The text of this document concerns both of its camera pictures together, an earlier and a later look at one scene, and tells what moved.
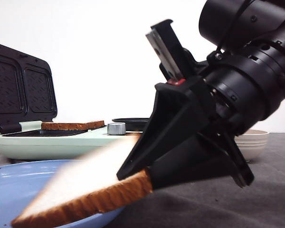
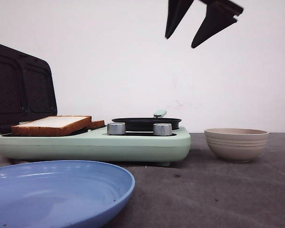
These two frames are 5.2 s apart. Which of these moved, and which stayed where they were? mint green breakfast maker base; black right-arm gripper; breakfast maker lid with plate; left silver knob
Moved: black right-arm gripper
Stayed: breakfast maker lid with plate; mint green breakfast maker base; left silver knob
